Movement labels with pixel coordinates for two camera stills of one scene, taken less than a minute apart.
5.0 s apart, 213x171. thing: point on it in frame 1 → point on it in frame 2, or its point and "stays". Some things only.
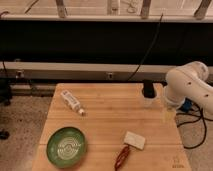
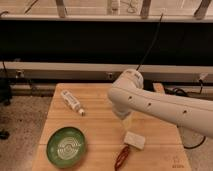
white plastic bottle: x=73 y=102 stays
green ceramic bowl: x=67 y=147 stays
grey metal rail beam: x=59 y=71 stays
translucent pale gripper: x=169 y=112 → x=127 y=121
